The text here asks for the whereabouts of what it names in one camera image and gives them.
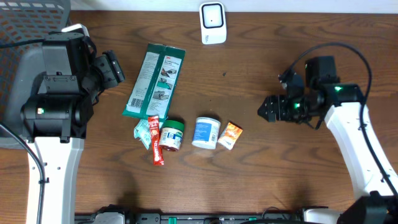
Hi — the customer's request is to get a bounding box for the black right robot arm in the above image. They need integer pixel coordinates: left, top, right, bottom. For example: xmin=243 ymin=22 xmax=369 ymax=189
xmin=257 ymin=84 xmax=397 ymax=223

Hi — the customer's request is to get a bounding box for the light green crinkled pouch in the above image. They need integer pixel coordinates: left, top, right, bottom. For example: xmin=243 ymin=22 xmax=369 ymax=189
xmin=134 ymin=119 xmax=151 ymax=150

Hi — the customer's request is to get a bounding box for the green-lid jar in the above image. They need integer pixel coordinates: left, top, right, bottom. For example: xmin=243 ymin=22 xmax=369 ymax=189
xmin=159 ymin=120 xmax=185 ymax=152

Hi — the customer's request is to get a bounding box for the grey plastic mesh basket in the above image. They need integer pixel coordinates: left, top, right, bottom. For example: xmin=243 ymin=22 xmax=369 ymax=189
xmin=1 ymin=0 xmax=71 ymax=137

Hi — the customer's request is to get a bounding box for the orange snack packet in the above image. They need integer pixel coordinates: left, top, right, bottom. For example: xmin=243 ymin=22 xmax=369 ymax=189
xmin=218 ymin=122 xmax=243 ymax=151

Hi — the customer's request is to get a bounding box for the white blue-label tub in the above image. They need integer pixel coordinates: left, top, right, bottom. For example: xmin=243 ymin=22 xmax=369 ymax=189
xmin=192 ymin=117 xmax=221 ymax=150

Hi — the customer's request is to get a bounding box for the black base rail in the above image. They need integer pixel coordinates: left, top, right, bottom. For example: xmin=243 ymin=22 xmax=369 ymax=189
xmin=74 ymin=212 xmax=305 ymax=224

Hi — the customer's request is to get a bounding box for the red stick sachet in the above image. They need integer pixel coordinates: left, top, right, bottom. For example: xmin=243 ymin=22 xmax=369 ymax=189
xmin=148 ymin=116 xmax=164 ymax=166

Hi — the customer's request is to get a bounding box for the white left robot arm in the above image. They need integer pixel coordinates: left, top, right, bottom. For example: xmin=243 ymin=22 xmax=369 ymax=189
xmin=21 ymin=50 xmax=124 ymax=223

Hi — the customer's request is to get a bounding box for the white barcode scanner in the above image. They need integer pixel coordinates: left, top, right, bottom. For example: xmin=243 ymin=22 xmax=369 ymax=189
xmin=199 ymin=2 xmax=227 ymax=45

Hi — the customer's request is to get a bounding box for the green 3M package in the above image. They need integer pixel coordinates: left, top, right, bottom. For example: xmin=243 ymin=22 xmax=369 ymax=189
xmin=123 ymin=44 xmax=186 ymax=122

